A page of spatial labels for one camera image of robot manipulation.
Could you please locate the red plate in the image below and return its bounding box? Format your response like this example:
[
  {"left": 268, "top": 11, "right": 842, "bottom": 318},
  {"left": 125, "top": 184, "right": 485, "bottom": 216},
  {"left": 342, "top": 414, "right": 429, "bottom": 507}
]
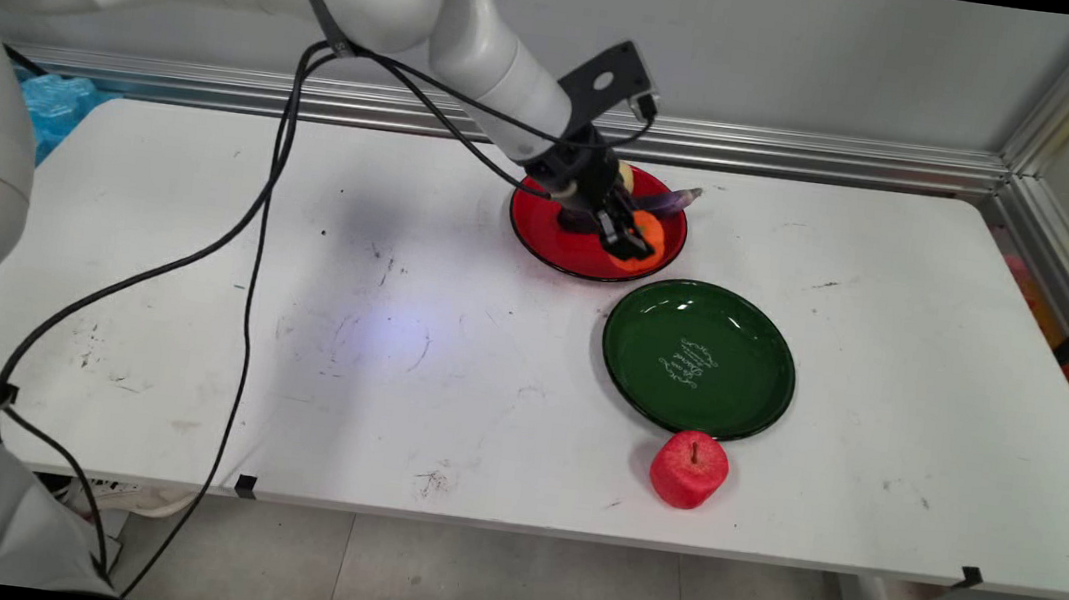
[{"left": 502, "top": 151, "right": 696, "bottom": 292}]

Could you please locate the red toy apple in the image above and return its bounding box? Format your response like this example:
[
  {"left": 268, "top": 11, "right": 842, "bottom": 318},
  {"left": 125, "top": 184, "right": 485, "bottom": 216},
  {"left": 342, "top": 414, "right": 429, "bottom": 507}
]
[{"left": 645, "top": 426, "right": 734, "bottom": 515}]

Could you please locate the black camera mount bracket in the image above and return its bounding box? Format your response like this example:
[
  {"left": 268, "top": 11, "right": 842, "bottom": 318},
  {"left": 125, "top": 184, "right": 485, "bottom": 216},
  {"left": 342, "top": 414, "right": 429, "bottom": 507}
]
[{"left": 554, "top": 34, "right": 667, "bottom": 144}]

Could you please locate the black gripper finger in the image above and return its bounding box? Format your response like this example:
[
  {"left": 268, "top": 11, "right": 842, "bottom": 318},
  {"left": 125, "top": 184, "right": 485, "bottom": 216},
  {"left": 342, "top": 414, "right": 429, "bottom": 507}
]
[
  {"left": 592, "top": 207, "right": 644, "bottom": 262},
  {"left": 615, "top": 193, "right": 665, "bottom": 257}
]

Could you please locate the white object under table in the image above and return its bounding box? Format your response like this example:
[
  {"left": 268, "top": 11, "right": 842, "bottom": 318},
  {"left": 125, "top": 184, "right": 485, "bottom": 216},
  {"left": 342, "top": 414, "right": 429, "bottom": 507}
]
[{"left": 56, "top": 475, "right": 203, "bottom": 525}]

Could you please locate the orange toy fruit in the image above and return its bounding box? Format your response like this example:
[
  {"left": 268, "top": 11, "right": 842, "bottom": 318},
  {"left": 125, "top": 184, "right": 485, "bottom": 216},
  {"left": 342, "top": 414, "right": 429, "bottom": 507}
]
[{"left": 604, "top": 206, "right": 672, "bottom": 277}]

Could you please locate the black cable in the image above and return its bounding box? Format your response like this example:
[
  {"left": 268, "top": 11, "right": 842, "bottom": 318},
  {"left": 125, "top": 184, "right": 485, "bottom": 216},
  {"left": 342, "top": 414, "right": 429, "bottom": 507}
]
[
  {"left": 99, "top": 24, "right": 661, "bottom": 600},
  {"left": 0, "top": 4, "right": 582, "bottom": 600}
]

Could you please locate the aluminium back frame rail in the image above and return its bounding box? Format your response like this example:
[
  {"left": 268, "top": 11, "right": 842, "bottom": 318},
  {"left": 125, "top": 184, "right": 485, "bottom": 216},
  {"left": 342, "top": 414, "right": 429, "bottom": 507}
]
[{"left": 0, "top": 40, "right": 1015, "bottom": 204}]

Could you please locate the green plate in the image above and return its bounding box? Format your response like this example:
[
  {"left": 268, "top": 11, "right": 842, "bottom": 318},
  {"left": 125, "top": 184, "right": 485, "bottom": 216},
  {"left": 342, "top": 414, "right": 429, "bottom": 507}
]
[{"left": 592, "top": 269, "right": 807, "bottom": 450}]

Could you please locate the blue plastic bag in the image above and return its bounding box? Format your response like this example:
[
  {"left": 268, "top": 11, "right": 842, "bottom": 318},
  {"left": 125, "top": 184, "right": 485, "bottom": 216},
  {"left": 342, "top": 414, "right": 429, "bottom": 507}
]
[{"left": 5, "top": 68, "right": 125, "bottom": 175}]

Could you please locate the aluminium side frame rail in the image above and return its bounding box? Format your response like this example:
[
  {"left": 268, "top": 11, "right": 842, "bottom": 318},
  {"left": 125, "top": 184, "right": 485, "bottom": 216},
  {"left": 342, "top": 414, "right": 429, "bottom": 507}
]
[{"left": 965, "top": 169, "right": 1069, "bottom": 447}]

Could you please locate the purple toy eggplant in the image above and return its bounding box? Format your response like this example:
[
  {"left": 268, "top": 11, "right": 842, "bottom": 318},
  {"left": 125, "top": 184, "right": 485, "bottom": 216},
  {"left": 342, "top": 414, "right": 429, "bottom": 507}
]
[{"left": 555, "top": 171, "right": 707, "bottom": 249}]

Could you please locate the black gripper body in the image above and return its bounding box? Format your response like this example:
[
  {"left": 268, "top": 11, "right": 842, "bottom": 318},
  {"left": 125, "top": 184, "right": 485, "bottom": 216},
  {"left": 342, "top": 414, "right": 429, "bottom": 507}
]
[{"left": 529, "top": 117, "right": 637, "bottom": 223}]

